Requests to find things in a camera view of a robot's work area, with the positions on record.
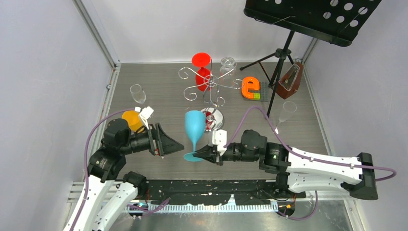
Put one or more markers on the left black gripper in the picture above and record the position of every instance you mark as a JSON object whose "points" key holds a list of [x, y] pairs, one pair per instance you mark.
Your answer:
{"points": [[166, 144]]}

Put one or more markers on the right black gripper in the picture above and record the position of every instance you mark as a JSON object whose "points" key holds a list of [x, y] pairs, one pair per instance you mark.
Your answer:
{"points": [[209, 153]]}

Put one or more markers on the chrome wine glass rack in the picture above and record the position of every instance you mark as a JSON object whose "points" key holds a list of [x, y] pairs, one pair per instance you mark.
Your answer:
{"points": [[211, 97]]}

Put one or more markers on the blue wine glass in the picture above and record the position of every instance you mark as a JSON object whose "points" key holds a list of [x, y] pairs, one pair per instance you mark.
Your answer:
{"points": [[194, 127]]}

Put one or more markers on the yellow wine glass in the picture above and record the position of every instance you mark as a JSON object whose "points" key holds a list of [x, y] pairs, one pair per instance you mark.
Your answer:
{"points": [[133, 120]]}

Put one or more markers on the clear wine glass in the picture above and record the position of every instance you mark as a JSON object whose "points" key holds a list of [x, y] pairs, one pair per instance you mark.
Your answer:
{"points": [[138, 95]]}

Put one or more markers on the small clear glass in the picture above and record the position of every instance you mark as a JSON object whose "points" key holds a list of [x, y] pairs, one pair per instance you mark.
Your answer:
{"points": [[228, 66]]}

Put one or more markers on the red wine glass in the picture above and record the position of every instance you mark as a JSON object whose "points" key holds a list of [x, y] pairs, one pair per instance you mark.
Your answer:
{"points": [[201, 60]]}

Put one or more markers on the clear champagne flute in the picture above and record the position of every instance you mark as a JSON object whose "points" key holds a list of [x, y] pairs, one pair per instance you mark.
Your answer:
{"points": [[286, 111]]}

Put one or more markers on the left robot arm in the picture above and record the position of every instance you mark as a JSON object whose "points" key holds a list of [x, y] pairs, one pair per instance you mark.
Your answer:
{"points": [[103, 169]]}

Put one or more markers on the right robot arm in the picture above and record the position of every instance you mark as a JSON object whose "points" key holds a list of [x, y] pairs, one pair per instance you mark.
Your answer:
{"points": [[296, 171]]}

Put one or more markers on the green lego brick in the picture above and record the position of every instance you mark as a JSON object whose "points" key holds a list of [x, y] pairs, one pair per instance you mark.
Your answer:
{"points": [[256, 96]]}

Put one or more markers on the orange letter e toy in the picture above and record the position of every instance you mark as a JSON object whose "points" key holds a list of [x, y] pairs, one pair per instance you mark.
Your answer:
{"points": [[248, 85]]}

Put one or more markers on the grey lego baseplate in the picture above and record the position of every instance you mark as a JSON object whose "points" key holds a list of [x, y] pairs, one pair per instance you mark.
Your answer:
{"points": [[263, 91]]}

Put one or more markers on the brown wooden metronome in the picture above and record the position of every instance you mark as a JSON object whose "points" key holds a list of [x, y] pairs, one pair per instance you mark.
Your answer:
{"points": [[289, 84]]}

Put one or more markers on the black music stand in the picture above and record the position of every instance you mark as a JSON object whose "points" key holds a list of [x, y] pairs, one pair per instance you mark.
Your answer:
{"points": [[334, 21]]}

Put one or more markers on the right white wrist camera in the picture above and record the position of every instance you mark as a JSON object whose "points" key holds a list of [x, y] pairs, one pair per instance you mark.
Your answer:
{"points": [[218, 139]]}

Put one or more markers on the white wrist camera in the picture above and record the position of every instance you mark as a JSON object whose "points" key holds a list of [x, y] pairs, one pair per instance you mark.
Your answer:
{"points": [[144, 114], [218, 139]]}

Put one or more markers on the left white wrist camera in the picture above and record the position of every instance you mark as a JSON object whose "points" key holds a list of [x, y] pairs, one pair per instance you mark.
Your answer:
{"points": [[144, 114]]}

